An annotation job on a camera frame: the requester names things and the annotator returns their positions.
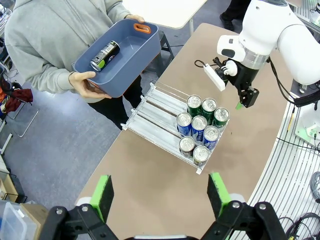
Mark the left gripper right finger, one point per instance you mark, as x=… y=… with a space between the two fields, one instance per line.
x=221 y=197

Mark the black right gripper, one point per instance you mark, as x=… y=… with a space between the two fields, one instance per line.
x=243 y=75

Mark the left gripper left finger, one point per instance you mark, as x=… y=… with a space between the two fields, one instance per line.
x=100 y=197

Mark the green soda can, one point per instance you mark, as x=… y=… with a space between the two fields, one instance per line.
x=194 y=101
x=209 y=105
x=221 y=114

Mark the blue Pocari Sweat can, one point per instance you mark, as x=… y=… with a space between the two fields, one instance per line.
x=211 y=133
x=184 y=119
x=199 y=123

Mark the black Pepsi can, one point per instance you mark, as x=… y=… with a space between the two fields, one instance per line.
x=106 y=55
x=187 y=143
x=200 y=153

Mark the person's right forearm grey sleeve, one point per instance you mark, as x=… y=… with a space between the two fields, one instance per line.
x=42 y=75

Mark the person's left forearm grey sleeve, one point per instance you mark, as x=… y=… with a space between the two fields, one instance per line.
x=117 y=10

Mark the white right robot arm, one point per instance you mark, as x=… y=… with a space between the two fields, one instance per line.
x=265 y=22

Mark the person's right hand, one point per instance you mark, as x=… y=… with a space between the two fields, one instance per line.
x=80 y=83

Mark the person's left hand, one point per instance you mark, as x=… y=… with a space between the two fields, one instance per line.
x=136 y=18

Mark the yellow pen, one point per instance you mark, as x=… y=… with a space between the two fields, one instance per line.
x=291 y=121

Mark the large cardboard box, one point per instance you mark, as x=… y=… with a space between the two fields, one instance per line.
x=37 y=215

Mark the clear plastic storage box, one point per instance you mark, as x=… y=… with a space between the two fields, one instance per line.
x=15 y=222

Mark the person's black trousers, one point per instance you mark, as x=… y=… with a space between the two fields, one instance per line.
x=117 y=110

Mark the small wooden shelf rack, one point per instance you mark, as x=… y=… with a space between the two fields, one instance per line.
x=10 y=185

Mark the clear acrylic can rack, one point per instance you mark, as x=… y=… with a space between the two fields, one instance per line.
x=155 y=117

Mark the bystander black trousers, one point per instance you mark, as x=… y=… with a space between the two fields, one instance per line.
x=235 y=10

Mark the white side table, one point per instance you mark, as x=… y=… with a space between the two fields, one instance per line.
x=6 y=141

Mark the large white table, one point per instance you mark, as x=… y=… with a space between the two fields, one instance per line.
x=170 y=12

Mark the red orange jacket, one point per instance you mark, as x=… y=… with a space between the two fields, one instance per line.
x=21 y=96

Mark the grey hoodie torso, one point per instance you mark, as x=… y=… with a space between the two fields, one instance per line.
x=62 y=30

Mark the black metal frame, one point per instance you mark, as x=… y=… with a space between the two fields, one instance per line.
x=165 y=41

